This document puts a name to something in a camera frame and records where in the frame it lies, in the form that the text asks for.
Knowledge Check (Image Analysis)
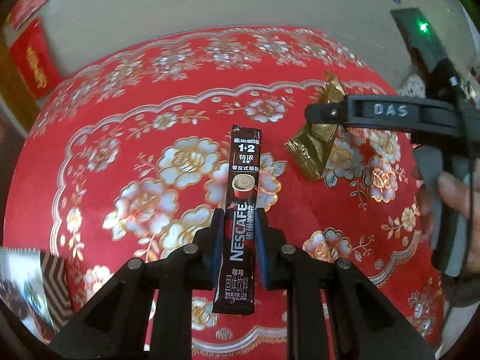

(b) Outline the Nescafe coffee stick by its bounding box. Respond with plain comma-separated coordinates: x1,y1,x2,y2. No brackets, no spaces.
212,125,262,315

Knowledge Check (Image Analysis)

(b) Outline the gold foil packet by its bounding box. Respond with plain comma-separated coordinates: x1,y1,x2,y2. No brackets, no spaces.
285,71,346,182

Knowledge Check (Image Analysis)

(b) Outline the person right hand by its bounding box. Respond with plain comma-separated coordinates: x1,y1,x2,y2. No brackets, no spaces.
412,164,480,241

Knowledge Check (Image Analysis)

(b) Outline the floral cushion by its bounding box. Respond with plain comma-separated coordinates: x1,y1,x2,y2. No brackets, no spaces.
397,74,426,98

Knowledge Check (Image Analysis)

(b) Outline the striped white cardboard box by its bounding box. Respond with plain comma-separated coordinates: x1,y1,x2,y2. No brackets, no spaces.
0,247,73,344

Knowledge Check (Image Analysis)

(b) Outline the wooden door frame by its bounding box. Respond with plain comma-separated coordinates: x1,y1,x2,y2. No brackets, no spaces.
0,31,40,133

